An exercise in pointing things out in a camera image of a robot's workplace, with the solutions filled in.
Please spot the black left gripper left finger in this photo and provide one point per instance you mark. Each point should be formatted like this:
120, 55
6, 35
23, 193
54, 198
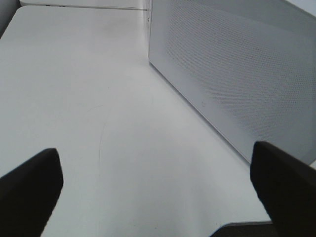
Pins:
29, 193

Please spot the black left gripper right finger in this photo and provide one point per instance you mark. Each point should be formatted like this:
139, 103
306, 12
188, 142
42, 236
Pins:
287, 189

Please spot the white microwave door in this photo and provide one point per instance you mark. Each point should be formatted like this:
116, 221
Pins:
247, 66

